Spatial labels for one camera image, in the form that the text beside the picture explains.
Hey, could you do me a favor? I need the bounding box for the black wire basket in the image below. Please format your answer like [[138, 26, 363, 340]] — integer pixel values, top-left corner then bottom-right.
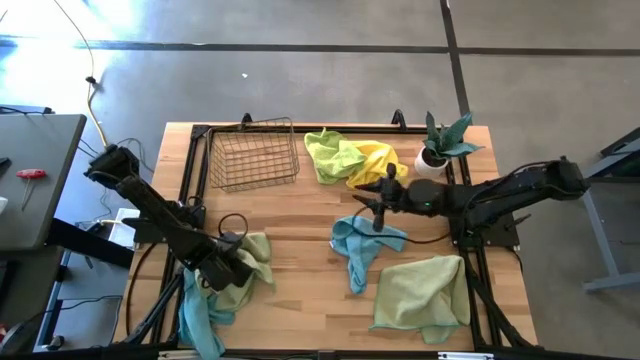
[[205, 116, 301, 194]]

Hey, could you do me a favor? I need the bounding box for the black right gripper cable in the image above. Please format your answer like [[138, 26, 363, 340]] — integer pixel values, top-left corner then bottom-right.
[[349, 204, 454, 246]]

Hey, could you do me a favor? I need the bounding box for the grey metal table frame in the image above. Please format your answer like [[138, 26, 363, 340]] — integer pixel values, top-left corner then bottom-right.
[[582, 127, 640, 294]]

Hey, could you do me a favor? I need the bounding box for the yellow microfiber towel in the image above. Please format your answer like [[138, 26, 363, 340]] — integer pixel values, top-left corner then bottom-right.
[[344, 139, 410, 191]]

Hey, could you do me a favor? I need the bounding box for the black floor beam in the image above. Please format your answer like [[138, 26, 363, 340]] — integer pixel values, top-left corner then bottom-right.
[[47, 218, 136, 270]]

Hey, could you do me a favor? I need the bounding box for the teal microfiber towel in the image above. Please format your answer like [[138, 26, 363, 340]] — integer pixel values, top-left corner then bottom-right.
[[177, 267, 237, 360]]

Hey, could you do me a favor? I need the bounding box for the red-handled tool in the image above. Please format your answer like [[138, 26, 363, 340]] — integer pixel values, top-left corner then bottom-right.
[[15, 168, 48, 212]]

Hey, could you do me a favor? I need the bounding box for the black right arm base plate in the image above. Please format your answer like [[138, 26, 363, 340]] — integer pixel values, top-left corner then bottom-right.
[[452, 208, 521, 250]]

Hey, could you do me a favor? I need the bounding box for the grey side table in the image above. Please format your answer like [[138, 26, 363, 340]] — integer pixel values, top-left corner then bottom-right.
[[0, 113, 88, 251]]

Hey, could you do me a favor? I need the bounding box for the pale green microfiber towel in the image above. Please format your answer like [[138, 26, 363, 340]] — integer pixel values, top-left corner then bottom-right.
[[197, 231, 276, 314], [368, 254, 472, 346]]

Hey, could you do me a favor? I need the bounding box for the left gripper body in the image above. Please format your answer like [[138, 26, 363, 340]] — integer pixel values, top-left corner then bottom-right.
[[198, 243, 255, 293]]

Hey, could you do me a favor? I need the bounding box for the lime green microfiber towel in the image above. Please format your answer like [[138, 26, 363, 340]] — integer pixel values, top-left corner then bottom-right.
[[303, 127, 369, 186]]

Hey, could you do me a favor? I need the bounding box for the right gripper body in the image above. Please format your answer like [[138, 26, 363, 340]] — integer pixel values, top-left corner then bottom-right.
[[372, 162, 409, 234]]

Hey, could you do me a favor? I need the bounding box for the yellow floor cable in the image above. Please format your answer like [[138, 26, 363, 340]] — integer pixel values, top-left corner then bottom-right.
[[52, 0, 109, 149]]

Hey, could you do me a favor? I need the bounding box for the white power box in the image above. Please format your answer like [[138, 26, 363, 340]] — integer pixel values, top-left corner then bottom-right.
[[107, 207, 139, 250]]

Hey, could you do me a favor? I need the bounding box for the black aluminium table frame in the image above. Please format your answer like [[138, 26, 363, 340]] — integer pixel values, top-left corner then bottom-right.
[[112, 108, 540, 360]]

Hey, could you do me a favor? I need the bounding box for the blue microfiber towel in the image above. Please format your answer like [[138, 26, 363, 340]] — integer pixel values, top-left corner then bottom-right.
[[329, 215, 409, 296]]

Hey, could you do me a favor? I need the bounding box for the snake plant in white pot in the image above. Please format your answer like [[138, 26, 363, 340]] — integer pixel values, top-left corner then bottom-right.
[[413, 110, 485, 179]]

